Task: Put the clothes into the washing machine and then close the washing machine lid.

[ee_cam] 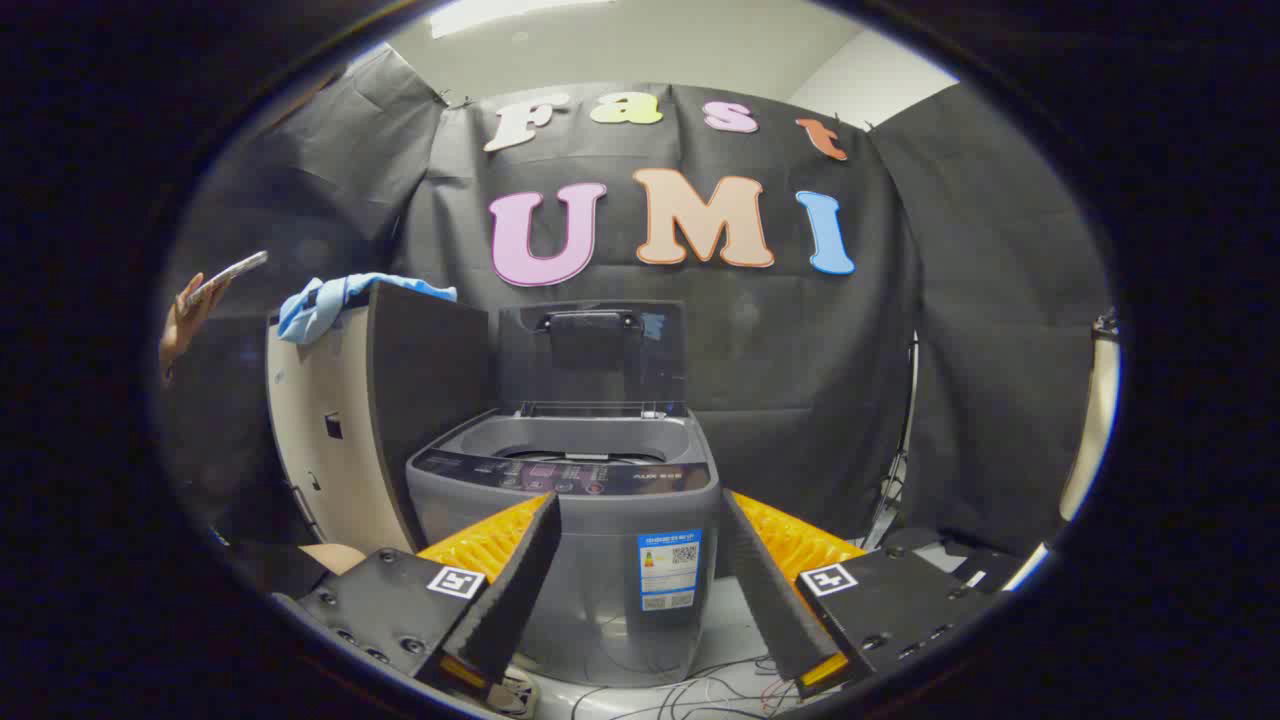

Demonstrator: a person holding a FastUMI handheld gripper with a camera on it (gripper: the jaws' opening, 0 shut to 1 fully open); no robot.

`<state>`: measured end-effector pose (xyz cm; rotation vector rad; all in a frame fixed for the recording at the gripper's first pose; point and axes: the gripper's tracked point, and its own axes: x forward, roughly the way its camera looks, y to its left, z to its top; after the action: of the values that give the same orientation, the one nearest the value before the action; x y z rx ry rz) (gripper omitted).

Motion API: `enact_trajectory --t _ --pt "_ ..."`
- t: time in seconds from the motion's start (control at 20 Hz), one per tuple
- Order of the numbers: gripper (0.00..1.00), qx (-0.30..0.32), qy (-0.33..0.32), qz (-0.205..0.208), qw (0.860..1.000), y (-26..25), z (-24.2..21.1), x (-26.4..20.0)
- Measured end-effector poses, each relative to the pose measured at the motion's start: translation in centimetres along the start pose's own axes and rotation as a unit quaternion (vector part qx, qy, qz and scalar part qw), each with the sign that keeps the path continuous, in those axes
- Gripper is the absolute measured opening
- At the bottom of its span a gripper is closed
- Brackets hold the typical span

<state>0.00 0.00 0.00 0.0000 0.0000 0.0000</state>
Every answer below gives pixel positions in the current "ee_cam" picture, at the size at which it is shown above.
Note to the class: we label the black light stand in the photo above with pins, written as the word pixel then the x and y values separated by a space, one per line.
pixel 893 500

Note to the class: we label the beige cabinet with dark side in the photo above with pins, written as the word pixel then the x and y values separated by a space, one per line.
pixel 430 380

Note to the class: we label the patterned shoe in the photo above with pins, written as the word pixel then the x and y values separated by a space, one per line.
pixel 515 695

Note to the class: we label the black backdrop cloth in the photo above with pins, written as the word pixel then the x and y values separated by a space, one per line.
pixel 780 330

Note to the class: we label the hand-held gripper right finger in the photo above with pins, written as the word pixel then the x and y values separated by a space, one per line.
pixel 770 590

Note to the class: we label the light blue garment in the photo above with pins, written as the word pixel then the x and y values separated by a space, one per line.
pixel 320 305

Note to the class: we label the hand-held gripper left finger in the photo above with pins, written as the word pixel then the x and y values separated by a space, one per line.
pixel 520 590

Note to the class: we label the grey washing machine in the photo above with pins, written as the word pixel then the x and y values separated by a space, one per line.
pixel 610 560

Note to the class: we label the dark washing machine lid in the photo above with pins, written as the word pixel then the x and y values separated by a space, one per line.
pixel 600 345

